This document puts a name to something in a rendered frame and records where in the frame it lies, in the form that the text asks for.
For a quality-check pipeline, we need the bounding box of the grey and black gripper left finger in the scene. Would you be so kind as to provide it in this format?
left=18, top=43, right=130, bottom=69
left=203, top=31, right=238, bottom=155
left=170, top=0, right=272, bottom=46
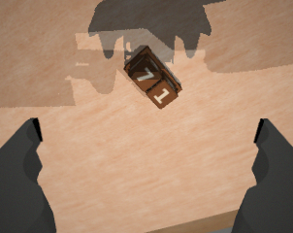
left=0, top=117, right=56, bottom=233

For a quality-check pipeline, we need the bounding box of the brown cube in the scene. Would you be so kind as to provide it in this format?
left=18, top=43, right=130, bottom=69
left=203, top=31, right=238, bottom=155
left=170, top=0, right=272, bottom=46
left=128, top=53, right=162, bottom=91
left=146, top=73, right=179, bottom=110

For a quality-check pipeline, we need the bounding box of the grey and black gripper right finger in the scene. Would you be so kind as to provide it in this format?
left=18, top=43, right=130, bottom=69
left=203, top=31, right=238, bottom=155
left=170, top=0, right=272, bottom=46
left=231, top=118, right=293, bottom=233

